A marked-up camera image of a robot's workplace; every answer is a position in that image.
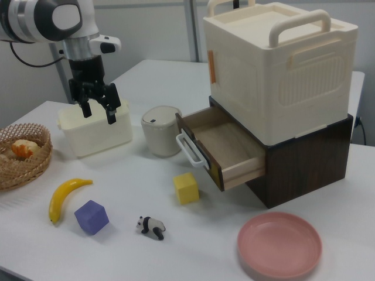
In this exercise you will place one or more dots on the small beige trash can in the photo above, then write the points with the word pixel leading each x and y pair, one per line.
pixel 159 131

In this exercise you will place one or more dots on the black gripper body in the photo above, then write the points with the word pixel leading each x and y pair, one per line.
pixel 87 76

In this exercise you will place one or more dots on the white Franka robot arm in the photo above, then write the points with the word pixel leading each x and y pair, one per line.
pixel 44 20

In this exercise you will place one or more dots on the small panda toy figure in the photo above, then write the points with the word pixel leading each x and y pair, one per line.
pixel 150 226

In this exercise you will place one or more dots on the cream plastic storage box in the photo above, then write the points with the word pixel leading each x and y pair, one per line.
pixel 281 73

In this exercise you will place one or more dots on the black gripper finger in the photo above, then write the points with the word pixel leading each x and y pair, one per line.
pixel 112 105
pixel 85 106

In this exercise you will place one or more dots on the dark wood drawer cabinet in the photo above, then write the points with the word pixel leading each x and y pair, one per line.
pixel 304 164

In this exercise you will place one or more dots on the woven bamboo basket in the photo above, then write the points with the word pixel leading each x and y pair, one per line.
pixel 27 164

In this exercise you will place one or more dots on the yellow toy banana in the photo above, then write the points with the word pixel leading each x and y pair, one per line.
pixel 63 198

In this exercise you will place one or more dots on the purple foam cube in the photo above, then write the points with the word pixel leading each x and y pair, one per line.
pixel 91 217

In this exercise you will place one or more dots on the orange fruit in basket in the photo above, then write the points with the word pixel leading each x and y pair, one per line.
pixel 24 147

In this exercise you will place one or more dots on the yellow foam cube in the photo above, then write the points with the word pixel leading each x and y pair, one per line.
pixel 185 187

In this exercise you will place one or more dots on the pink plastic plate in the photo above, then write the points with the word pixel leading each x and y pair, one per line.
pixel 279 244

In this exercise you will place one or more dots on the translucent white plastic bin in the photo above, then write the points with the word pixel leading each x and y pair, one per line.
pixel 95 131

